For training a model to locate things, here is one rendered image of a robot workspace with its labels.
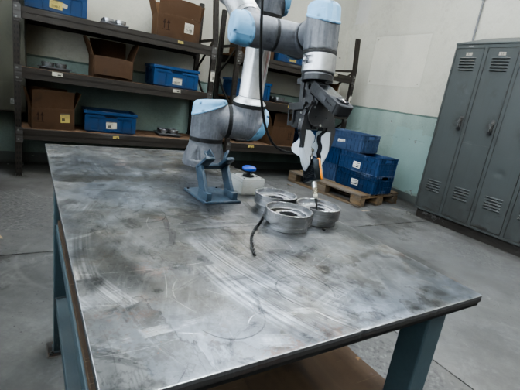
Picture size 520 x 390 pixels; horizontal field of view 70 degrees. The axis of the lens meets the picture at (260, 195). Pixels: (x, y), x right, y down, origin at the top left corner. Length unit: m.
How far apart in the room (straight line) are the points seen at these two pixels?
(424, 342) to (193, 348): 0.44
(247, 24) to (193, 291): 0.61
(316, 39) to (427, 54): 4.55
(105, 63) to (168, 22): 0.78
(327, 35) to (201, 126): 0.58
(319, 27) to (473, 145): 3.52
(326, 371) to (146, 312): 0.47
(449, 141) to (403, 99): 1.27
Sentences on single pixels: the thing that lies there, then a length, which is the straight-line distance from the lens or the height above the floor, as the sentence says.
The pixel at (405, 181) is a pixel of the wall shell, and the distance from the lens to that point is 5.29.
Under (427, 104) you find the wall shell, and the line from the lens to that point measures 5.23.
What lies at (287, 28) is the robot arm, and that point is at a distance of 0.95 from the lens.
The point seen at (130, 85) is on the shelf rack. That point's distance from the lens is 4.16.
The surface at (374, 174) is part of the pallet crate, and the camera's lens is 4.47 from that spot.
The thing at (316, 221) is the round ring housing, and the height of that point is 0.81.
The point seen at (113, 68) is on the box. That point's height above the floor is 1.11.
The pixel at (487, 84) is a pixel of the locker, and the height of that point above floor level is 1.48.
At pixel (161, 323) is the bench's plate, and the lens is 0.47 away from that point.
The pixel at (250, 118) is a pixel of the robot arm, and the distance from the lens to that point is 1.30.
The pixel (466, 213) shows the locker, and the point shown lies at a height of 0.23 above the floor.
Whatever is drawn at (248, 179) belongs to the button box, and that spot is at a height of 0.84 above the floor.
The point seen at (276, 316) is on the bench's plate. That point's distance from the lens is 0.50.
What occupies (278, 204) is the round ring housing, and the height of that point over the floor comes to 0.83.
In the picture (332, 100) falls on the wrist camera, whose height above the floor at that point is 1.08.
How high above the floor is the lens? 1.07
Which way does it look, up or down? 15 degrees down
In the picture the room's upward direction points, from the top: 9 degrees clockwise
